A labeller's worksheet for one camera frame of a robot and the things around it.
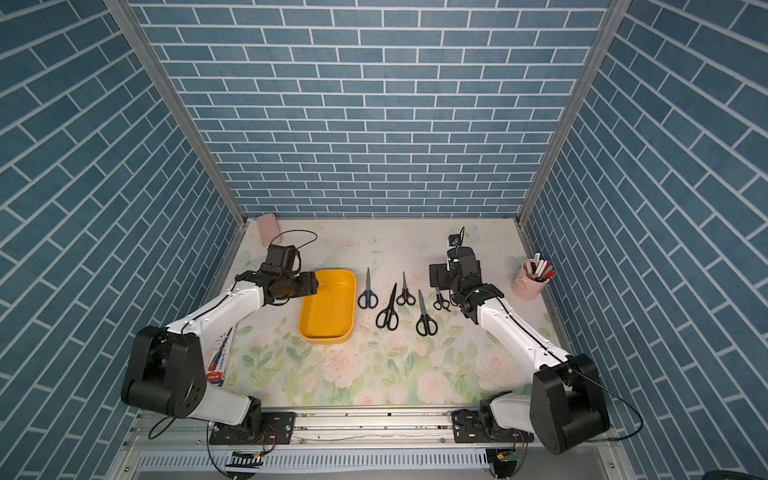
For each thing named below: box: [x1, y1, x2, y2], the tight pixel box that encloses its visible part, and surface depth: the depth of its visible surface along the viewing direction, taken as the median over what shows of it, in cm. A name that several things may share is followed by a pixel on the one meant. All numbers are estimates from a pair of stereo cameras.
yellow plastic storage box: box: [298, 269, 357, 345], surface depth 96 cm
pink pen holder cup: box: [511, 253, 555, 301], surface depth 96 cm
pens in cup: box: [522, 252, 556, 282], surface depth 96 cm
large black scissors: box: [376, 282, 399, 331], surface depth 95 cm
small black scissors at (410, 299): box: [396, 271, 416, 306], surface depth 101 cm
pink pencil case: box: [257, 214, 282, 248], surface depth 121 cm
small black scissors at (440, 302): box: [433, 289, 451, 312], surface depth 98 cm
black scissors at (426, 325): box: [415, 289, 439, 337], surface depth 93 cm
